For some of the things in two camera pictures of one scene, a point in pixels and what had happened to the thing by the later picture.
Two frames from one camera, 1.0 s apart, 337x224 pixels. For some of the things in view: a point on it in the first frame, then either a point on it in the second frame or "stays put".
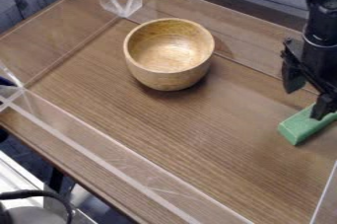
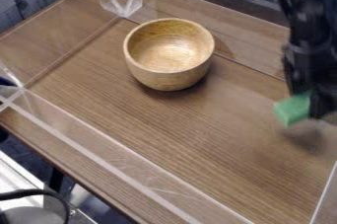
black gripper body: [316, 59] stays put
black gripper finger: [324, 106] stays put
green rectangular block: [300, 126] → [292, 109]
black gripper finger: [293, 77] stays put
